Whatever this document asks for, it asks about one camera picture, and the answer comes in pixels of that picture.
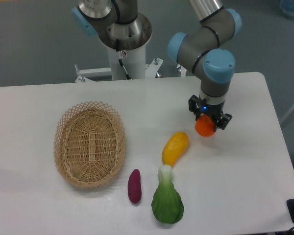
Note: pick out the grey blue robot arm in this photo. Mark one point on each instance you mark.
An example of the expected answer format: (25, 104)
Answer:
(199, 53)

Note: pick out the blue object top right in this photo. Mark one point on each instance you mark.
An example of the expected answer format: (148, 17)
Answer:
(287, 7)

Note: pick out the yellow toy fruit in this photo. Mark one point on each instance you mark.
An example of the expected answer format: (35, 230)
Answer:
(175, 148)

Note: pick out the orange fruit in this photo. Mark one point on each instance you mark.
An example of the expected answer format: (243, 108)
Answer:
(204, 126)

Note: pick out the purple sweet potato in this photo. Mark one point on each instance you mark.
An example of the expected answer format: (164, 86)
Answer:
(134, 187)

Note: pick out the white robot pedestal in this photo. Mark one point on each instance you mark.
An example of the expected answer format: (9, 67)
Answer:
(126, 48)

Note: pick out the green bok choy toy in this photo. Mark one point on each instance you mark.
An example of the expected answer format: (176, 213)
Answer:
(167, 205)

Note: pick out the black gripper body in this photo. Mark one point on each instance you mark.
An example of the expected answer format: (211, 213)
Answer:
(211, 106)

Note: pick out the woven wicker basket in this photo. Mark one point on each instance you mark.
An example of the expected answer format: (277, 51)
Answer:
(89, 144)

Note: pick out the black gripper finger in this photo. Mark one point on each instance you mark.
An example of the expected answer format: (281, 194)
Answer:
(195, 106)
(221, 121)

